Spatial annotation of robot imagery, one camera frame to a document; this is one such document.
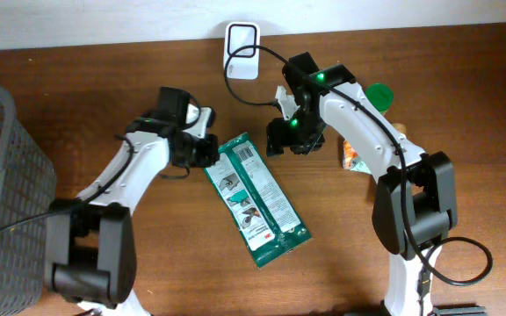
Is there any orange tissue packet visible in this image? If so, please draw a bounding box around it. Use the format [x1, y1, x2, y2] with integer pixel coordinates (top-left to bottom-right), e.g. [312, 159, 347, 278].
[343, 140, 359, 170]

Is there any green lid jar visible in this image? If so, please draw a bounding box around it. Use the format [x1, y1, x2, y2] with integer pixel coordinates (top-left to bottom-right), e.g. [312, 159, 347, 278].
[365, 83, 394, 115]

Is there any green 3M gloves packet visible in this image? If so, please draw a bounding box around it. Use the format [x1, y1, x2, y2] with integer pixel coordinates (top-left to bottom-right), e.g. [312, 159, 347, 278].
[205, 133, 312, 269]

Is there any white tube with tan cap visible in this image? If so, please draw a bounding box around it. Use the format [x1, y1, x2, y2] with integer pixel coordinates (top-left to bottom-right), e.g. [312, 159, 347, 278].
[392, 123, 407, 135]

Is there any mint green wipes packet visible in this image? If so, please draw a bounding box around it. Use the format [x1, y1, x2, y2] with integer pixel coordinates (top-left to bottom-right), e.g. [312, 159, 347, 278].
[350, 157, 372, 175]

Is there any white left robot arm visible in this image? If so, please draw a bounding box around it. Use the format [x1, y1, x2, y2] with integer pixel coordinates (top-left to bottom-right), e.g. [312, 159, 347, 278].
[44, 87, 220, 315]

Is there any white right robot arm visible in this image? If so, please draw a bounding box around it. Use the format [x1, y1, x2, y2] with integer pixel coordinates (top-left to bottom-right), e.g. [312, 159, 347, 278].
[266, 53, 458, 315]

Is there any white barcode scanner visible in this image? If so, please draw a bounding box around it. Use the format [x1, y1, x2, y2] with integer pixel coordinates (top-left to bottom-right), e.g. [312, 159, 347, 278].
[223, 21, 261, 80]

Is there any grey plastic mesh basket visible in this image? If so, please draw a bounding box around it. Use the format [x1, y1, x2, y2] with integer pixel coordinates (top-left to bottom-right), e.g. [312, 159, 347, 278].
[0, 87, 56, 315]

